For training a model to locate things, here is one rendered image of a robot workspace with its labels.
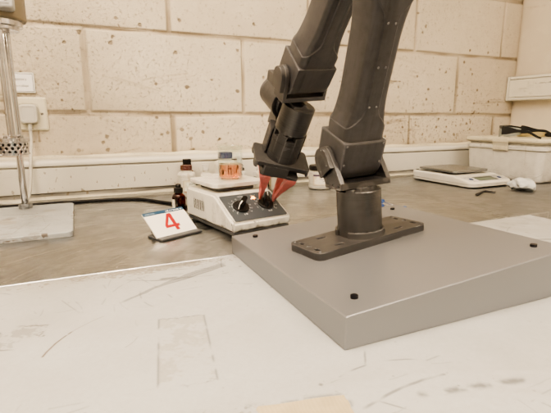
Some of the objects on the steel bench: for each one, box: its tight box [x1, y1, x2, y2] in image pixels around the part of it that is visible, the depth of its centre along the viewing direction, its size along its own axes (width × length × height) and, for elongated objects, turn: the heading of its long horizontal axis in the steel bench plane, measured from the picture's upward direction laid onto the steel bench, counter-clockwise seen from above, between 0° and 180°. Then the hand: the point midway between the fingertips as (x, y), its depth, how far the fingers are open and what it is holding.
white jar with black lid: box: [308, 164, 330, 190], centre depth 131 cm, size 7×7×7 cm
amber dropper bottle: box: [172, 184, 186, 211], centre depth 96 cm, size 3×3×7 cm
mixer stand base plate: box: [0, 202, 74, 244], centre depth 88 cm, size 30×20×1 cm, turn 24°
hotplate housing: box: [187, 185, 289, 236], centre depth 89 cm, size 22×13×8 cm, turn 36°
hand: (267, 195), depth 84 cm, fingers closed
